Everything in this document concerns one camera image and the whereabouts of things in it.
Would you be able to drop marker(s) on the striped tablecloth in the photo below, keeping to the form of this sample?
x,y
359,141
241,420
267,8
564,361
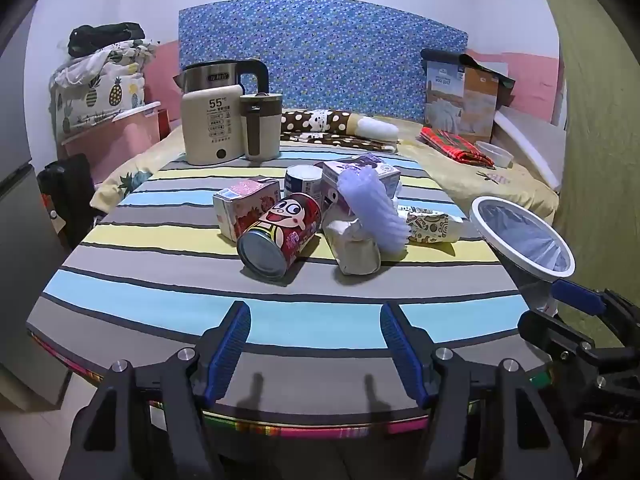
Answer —
x,y
150,280

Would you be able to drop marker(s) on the cream mug with brown lid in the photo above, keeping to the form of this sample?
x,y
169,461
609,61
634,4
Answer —
x,y
260,130

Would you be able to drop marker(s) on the folded polka dot blanket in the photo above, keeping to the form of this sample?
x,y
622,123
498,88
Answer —
x,y
325,140

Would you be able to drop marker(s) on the green curtain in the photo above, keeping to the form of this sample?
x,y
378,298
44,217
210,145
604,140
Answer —
x,y
595,135

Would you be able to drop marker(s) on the steel electric kettle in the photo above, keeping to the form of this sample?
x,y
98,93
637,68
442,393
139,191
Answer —
x,y
210,77

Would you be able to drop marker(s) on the white foam fruit net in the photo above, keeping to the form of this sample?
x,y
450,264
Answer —
x,y
372,210

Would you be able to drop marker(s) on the quilt package box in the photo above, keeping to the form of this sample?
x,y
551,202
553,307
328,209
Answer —
x,y
457,100

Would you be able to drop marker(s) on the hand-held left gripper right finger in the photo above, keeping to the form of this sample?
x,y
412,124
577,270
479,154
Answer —
x,y
400,355

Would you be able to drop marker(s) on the rolled polka dot blanket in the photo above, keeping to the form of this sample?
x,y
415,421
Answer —
x,y
330,120

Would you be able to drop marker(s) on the translucent bin liner bag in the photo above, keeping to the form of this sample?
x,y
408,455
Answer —
x,y
525,230

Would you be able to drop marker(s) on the white plastic bowl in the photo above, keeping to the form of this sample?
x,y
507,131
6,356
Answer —
x,y
492,152

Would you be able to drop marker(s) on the cream water warmer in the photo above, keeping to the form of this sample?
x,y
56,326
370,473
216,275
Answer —
x,y
210,125

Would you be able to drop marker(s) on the red cartoon face can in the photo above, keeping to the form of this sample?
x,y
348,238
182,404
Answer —
x,y
285,232

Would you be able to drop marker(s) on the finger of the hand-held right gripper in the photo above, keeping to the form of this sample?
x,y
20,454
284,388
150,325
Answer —
x,y
577,294
555,337

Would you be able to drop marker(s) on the blue floral headboard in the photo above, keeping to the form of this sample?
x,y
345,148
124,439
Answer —
x,y
325,60

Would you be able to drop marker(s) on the cream paper bag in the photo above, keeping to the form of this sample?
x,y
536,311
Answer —
x,y
352,250

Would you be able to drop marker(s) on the white paper cup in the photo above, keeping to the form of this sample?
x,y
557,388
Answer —
x,y
302,180

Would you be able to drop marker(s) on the black backpack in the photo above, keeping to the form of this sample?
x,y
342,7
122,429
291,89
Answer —
x,y
70,190

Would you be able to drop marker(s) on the pink storage box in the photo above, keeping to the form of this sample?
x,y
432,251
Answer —
x,y
115,140

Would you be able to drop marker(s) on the cream patterned snack wrapper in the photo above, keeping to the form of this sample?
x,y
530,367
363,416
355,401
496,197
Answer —
x,y
432,227

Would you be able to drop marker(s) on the yellow bed sheet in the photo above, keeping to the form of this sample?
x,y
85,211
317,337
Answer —
x,y
450,180

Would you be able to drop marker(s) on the purple drink carton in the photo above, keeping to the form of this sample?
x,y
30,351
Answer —
x,y
332,175

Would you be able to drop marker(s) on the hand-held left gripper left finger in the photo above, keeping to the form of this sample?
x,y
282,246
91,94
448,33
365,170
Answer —
x,y
231,350

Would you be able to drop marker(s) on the white bed side panel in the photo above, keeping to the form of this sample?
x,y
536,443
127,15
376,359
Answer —
x,y
530,140

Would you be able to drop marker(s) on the black bag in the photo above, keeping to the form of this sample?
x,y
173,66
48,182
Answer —
x,y
102,37

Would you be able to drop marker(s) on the white round trash bin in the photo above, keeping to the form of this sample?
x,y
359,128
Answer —
x,y
515,260

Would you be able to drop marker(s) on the pineapple print bedding bundle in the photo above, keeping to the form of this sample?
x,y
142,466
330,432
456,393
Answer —
x,y
100,90

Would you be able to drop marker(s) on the grey refrigerator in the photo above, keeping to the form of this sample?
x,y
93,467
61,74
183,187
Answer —
x,y
25,235

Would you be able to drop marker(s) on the pink drink carton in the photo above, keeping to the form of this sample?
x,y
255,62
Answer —
x,y
240,210

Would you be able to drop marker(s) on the red plaid cloth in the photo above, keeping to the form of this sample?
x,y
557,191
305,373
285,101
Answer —
x,y
450,145

